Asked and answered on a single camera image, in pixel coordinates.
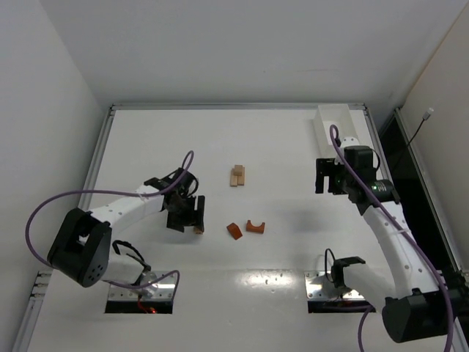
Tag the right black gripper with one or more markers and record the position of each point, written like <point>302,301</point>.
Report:
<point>327,170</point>

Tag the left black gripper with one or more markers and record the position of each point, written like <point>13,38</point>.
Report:
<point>185,215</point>

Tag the light wood cube block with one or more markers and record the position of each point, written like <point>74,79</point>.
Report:
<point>198,231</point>

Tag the dark red wedge block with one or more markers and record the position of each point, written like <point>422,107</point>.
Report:
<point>234,231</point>

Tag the dark red arch block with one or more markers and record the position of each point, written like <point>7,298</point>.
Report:
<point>250,227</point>

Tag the light pentagon wood block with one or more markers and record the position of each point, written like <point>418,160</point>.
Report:
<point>238,170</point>

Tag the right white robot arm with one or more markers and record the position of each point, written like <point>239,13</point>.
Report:
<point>416,304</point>

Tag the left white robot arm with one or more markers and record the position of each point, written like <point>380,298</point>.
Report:
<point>87,249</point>

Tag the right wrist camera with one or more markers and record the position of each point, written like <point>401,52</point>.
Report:
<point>361,159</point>

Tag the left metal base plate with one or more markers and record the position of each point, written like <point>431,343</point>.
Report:
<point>158,287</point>

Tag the metal base plate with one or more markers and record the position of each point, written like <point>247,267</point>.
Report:
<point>158,287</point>
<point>320,289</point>

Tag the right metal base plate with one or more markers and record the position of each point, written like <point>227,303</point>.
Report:
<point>320,289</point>

